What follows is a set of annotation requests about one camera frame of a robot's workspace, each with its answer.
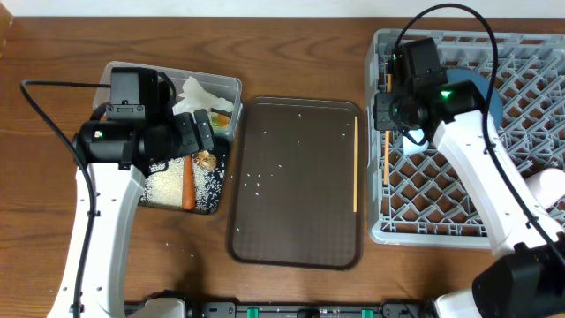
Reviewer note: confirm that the spilled rice pile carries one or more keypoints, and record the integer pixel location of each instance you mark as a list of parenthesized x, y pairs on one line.
[(170, 185)]

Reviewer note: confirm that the snack wrapper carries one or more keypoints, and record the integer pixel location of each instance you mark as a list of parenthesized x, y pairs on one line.
[(218, 120)]

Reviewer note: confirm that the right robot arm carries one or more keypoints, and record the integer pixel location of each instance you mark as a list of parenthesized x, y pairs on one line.
[(527, 277)]

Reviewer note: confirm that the wooden chopsticks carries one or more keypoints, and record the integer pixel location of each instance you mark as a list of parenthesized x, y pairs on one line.
[(387, 139)]

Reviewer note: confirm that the white paper napkin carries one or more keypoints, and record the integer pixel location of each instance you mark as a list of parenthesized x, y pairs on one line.
[(201, 97)]

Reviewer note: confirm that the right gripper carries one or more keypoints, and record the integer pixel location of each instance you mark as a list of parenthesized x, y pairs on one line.
[(383, 102)]

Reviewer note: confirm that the brown serving tray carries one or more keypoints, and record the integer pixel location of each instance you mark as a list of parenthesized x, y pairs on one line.
[(292, 194)]

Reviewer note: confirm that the clear plastic bin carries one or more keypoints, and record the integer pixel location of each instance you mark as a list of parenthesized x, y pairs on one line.
[(228, 88)]

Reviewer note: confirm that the dark blue plate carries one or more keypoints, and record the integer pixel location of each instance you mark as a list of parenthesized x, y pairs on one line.
[(455, 75)]

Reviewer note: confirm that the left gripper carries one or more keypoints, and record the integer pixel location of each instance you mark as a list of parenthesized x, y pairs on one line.
[(192, 140)]

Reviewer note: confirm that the pink cup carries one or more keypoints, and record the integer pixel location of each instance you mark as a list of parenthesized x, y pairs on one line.
[(547, 186)]

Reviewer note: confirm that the grey dishwasher rack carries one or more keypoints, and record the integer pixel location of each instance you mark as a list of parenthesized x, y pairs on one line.
[(424, 203)]

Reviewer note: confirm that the brown food piece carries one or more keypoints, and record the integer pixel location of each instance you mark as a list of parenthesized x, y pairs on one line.
[(206, 160)]

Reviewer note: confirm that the black plastic tray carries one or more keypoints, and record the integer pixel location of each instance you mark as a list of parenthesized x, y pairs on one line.
[(216, 185)]

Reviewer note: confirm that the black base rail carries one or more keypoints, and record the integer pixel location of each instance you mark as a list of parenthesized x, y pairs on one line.
[(169, 307)]

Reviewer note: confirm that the orange carrot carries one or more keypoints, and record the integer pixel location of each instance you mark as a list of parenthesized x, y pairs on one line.
[(188, 194)]

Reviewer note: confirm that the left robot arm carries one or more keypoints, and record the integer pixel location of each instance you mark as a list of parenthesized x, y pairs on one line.
[(139, 125)]

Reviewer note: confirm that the light blue rice bowl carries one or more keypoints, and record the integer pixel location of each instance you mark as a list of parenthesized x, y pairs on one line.
[(411, 144)]

